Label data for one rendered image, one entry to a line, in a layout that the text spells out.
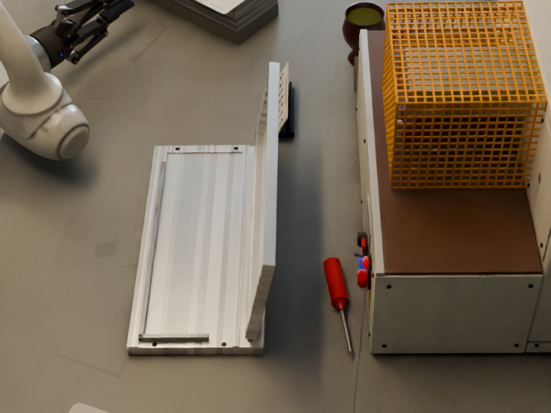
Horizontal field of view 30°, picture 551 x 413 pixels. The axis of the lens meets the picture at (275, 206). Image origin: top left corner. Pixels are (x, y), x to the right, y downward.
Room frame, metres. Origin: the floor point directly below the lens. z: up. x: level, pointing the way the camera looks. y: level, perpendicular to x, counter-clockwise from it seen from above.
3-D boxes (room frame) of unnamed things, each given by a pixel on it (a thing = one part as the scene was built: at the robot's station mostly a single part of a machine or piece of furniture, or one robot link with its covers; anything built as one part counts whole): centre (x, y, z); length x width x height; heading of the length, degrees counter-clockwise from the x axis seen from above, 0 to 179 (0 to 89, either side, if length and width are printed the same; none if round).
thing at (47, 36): (1.58, 0.40, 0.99); 0.09 x 0.07 x 0.08; 138
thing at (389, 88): (1.15, -0.28, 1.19); 0.23 x 0.20 x 0.17; 177
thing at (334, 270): (0.98, -0.09, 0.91); 0.18 x 0.03 x 0.03; 5
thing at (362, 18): (1.60, -0.19, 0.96); 0.09 x 0.09 x 0.11
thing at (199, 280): (1.13, 0.12, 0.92); 0.44 x 0.21 x 0.04; 177
